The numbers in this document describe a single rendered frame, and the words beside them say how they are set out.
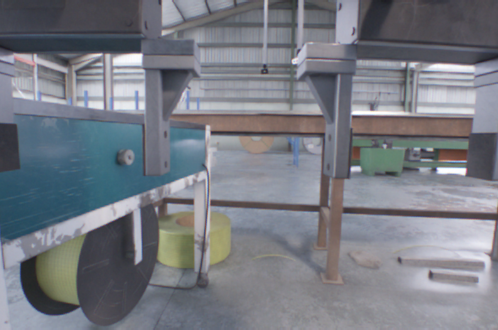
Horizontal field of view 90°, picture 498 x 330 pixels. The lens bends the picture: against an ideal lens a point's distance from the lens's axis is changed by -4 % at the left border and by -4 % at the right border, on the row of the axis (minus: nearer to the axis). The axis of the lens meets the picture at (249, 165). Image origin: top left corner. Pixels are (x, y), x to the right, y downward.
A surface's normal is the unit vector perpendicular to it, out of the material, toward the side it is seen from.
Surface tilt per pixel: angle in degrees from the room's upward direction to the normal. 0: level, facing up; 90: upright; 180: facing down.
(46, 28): 90
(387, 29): 90
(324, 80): 90
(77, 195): 90
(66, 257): 73
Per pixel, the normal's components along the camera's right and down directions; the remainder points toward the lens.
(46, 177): 0.99, 0.04
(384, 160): -0.04, 0.14
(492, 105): -1.00, -0.02
